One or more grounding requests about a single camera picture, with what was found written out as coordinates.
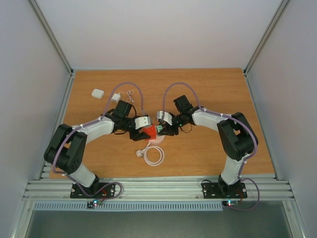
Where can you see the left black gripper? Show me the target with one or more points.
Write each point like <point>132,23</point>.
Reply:
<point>137,136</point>

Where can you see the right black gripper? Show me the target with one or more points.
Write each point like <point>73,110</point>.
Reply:
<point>169,130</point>

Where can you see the orange cube socket adapter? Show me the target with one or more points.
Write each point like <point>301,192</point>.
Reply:
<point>151,131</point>

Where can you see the green plug adapter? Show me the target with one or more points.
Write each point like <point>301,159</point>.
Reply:
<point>159,128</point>

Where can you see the small white cube charger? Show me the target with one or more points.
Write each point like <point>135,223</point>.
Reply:
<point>116,97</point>

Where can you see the white usb charger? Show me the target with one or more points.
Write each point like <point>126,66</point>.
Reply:
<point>97,93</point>

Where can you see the round white socket base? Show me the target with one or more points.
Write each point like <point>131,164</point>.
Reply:
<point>156,142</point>

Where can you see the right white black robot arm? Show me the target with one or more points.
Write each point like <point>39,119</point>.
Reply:
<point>237,137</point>

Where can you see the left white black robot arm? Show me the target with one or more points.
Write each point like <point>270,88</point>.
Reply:
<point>66,148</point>

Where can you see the left small circuit board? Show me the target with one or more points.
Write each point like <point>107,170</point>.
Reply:
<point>93,204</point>

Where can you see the small circuit board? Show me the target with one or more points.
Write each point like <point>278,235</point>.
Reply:
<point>230,203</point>
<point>93,204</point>

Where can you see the right small circuit board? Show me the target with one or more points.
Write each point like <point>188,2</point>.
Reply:
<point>230,203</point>

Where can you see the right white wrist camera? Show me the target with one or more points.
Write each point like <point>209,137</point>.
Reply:
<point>164,117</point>

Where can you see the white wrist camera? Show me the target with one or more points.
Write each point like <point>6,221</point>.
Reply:
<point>141,122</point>
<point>164,117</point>

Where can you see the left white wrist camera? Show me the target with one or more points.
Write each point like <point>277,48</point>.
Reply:
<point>141,122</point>

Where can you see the aluminium front rail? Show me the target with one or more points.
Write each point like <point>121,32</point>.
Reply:
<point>265,188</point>

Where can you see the aluminium rail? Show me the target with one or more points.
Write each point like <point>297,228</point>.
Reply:
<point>265,188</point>
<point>62,106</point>

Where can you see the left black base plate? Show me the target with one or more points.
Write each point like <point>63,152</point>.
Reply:
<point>96,191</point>

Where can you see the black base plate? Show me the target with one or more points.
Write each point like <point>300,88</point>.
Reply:
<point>96,191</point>
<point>214,190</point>

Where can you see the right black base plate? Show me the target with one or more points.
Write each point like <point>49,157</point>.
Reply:
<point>214,190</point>

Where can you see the left side aluminium rail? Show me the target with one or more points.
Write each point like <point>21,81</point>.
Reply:
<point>62,106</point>

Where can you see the grey slotted cable duct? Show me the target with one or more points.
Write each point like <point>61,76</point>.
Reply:
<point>130,206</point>

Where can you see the left aluminium frame post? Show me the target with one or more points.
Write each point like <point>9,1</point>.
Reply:
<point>43,21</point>

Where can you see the aluminium frame post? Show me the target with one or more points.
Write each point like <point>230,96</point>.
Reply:
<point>43,21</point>
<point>266,35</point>

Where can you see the right aluminium frame post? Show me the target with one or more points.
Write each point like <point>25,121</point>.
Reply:
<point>266,35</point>

